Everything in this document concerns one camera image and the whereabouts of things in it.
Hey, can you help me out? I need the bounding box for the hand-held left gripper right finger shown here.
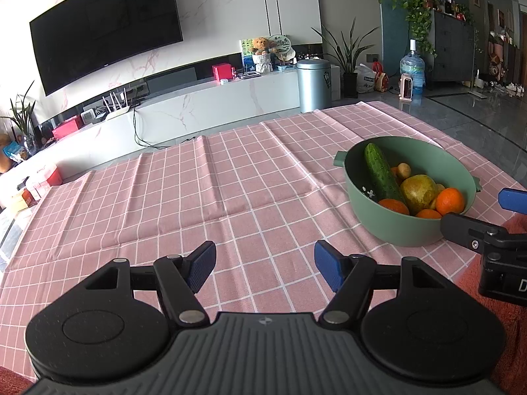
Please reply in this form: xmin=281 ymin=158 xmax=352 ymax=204
xmin=314 ymin=240 xmax=454 ymax=325

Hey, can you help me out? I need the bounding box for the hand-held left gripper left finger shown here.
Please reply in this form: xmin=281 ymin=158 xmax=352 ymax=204
xmin=84 ymin=241 xmax=217 ymax=325

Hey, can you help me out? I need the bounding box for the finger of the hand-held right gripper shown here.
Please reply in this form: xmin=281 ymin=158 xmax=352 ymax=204
xmin=497 ymin=188 xmax=527 ymax=215
xmin=440 ymin=213 xmax=513 ymax=251

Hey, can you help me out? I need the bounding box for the large orange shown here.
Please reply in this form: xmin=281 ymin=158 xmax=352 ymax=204
xmin=435 ymin=188 xmax=466 ymax=217

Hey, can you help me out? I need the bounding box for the green bowl with handles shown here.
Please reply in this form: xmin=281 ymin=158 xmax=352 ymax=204
xmin=333 ymin=136 xmax=482 ymax=248

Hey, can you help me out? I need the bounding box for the dark orange with rough skin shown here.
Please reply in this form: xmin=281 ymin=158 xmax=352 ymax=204
xmin=378 ymin=198 xmax=410 ymax=216

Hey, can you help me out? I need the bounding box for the yellow green pear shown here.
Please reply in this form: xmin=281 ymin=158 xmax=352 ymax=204
xmin=400 ymin=175 xmax=438 ymax=217

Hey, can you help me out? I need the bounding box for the red cloth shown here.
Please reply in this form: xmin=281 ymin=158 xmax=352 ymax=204
xmin=453 ymin=214 xmax=527 ymax=395

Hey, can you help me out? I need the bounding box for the pink checked tablecloth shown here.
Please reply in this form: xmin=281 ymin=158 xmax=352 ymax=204
xmin=0 ymin=101 xmax=527 ymax=383

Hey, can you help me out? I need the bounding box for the green cucumber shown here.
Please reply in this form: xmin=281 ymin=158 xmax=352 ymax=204
xmin=363 ymin=143 xmax=406 ymax=202

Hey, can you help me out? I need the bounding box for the pink small heater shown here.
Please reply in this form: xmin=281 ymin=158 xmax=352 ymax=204
xmin=399 ymin=73 xmax=414 ymax=101

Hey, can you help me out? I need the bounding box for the dark cabinet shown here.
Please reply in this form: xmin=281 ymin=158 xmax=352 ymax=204
xmin=432 ymin=10 xmax=480 ymax=83

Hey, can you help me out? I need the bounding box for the blue water bottle with pump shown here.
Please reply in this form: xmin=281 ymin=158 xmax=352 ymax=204
xmin=399 ymin=39 xmax=426 ymax=95

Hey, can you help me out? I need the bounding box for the white marble tv cabinet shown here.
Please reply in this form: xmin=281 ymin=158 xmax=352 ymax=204
xmin=0 ymin=65 xmax=342 ymax=184

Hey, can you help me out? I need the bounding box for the red bag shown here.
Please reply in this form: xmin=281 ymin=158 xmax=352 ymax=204
xmin=373 ymin=62 xmax=390 ymax=92

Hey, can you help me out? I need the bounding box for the white router with antennas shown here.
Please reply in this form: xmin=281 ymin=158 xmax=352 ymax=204
xmin=101 ymin=91 xmax=131 ymax=121

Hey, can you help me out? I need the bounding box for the white plastic bag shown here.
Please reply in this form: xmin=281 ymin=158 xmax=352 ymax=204
xmin=356 ymin=64 xmax=377 ymax=93

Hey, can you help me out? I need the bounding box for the red and white container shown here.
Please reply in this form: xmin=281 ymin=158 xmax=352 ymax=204
xmin=31 ymin=164 xmax=62 ymax=192

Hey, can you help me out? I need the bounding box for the silver trash can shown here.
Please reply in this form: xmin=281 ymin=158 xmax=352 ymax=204
xmin=296 ymin=59 xmax=332 ymax=113

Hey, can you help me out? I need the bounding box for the snake plant in black pot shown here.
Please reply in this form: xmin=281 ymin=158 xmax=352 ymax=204
xmin=312 ymin=18 xmax=379 ymax=99

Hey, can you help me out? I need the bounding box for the flat red box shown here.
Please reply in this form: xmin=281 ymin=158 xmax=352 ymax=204
xmin=51 ymin=115 xmax=84 ymax=141

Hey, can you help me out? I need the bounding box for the hanging pothos plant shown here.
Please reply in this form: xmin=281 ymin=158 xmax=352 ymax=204
xmin=387 ymin=0 xmax=441 ymax=56

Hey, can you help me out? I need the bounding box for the blue landscape picture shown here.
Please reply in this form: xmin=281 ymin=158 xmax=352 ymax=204
xmin=241 ymin=39 xmax=258 ymax=72

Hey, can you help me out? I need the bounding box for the round painted fan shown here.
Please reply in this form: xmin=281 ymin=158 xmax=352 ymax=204
xmin=268 ymin=34 xmax=294 ymax=52

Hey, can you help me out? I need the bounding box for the green plant in glass vase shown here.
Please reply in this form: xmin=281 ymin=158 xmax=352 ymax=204
xmin=0 ymin=81 xmax=40 ymax=157

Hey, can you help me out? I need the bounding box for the black curved television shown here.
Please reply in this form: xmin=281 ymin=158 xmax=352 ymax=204
xmin=30 ymin=0 xmax=184 ymax=96

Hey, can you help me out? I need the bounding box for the black cable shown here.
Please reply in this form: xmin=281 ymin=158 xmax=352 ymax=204
xmin=132 ymin=107 xmax=198 ymax=149

